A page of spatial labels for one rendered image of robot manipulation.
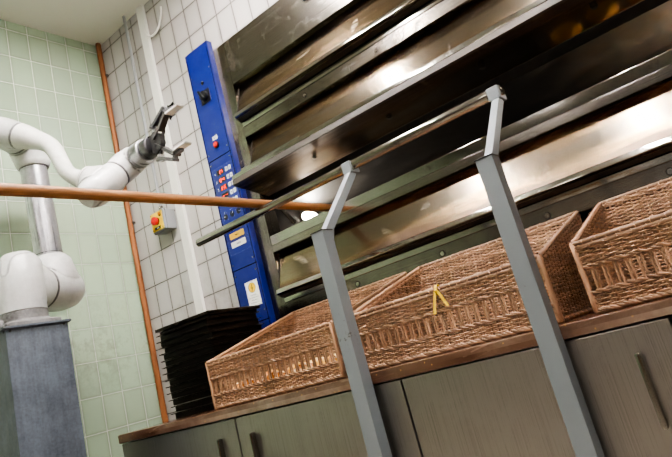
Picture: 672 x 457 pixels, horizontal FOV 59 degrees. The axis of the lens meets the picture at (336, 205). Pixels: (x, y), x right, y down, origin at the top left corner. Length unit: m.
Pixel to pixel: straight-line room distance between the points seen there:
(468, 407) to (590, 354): 0.30
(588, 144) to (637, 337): 0.75
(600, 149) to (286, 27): 1.35
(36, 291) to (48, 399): 0.36
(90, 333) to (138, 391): 0.35
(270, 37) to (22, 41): 1.35
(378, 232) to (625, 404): 1.11
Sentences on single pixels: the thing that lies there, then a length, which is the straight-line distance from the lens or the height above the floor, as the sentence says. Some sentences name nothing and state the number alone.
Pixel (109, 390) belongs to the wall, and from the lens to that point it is 2.93.
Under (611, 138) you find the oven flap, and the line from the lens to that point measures 1.84.
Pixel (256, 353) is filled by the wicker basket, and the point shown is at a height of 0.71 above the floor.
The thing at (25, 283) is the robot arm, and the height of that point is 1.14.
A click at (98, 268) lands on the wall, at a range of 3.03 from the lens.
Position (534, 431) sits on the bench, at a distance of 1.37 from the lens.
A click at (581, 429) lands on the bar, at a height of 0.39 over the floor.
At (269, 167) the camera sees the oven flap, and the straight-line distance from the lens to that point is 2.29.
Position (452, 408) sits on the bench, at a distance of 1.43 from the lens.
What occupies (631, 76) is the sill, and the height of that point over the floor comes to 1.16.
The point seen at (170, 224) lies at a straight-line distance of 2.88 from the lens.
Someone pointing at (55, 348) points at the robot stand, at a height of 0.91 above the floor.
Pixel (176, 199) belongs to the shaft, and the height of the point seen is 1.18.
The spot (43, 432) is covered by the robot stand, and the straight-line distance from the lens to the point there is 2.19.
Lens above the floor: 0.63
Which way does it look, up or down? 14 degrees up
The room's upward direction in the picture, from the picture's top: 15 degrees counter-clockwise
